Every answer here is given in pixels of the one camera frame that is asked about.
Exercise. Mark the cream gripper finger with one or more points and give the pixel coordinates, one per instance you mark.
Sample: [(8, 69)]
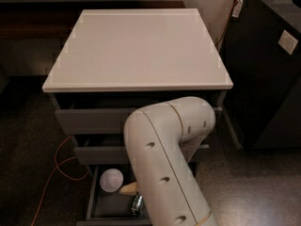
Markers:
[(130, 189)]

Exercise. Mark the grey bottom drawer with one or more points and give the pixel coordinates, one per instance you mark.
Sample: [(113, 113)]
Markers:
[(113, 209)]

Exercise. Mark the grey drawer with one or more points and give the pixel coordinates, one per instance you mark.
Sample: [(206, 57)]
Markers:
[(113, 209), (102, 149), (87, 113)]

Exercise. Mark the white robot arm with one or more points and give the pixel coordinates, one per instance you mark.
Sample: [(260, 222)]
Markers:
[(160, 140)]

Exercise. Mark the grey middle drawer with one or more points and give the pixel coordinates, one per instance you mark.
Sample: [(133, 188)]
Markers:
[(102, 149)]

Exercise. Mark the grey top drawer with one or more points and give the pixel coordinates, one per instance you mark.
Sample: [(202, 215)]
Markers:
[(87, 113)]

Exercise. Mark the grey drawer cabinet white top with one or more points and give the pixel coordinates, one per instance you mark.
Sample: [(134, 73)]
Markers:
[(139, 50)]

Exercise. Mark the black cabinet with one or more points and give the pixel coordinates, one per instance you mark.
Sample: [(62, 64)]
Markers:
[(264, 105)]

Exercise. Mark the dark wooden bench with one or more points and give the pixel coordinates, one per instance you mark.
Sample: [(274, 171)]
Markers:
[(55, 20)]

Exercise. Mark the white square label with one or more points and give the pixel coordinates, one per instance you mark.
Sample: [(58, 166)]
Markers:
[(287, 42)]

